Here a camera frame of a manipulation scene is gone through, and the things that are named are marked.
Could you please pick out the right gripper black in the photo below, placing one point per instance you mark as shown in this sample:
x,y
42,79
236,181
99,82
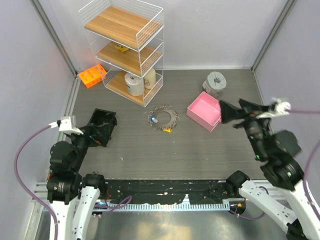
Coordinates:
x,y
228,111

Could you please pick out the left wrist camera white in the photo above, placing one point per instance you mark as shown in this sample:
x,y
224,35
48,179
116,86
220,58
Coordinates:
x,y
66,125

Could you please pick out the white cable duct strip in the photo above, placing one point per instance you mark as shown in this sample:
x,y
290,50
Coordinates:
x,y
182,207

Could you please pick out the yellow tagged key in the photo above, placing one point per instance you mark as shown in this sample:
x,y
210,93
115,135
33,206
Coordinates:
x,y
168,130

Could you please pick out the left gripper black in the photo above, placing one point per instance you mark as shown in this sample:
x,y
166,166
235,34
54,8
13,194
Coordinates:
x,y
103,132

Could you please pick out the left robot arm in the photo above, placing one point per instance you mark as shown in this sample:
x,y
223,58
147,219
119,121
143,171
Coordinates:
x,y
72,197

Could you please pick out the orange plastic crate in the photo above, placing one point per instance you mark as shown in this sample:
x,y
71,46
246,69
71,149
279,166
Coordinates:
x,y
92,76

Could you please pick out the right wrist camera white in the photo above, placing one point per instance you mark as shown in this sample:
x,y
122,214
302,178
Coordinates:
x,y
277,108

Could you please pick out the yellow snack packet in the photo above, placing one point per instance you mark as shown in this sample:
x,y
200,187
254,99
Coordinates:
x,y
121,48

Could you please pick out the blue tagged key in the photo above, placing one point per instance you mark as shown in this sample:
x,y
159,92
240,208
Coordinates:
x,y
154,120

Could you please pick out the grey wrapped tissue roll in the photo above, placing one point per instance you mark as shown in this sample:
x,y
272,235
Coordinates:
x,y
215,84

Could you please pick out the metal keyring disc with rings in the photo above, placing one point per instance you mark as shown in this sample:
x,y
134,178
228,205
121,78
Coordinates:
x,y
166,117

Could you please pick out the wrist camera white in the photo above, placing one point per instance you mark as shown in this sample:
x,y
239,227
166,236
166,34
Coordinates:
x,y
277,108
66,125

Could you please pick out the pink open box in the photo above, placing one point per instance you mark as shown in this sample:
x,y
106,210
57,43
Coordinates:
x,y
205,110

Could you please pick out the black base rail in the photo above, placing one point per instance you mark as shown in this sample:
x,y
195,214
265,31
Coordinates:
x,y
168,191

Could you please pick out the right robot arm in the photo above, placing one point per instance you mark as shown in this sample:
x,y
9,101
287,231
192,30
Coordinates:
x,y
276,152

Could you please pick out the cream lotion pump bottle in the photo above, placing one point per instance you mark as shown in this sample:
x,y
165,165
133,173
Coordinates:
x,y
150,79

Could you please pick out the black storage bin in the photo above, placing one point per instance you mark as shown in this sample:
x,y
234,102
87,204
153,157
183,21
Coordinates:
x,y
101,116

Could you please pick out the white wire shelf rack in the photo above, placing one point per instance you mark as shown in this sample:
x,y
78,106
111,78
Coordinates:
x,y
135,24

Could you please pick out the white toilet paper roll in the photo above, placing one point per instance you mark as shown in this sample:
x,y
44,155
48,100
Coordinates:
x,y
135,84

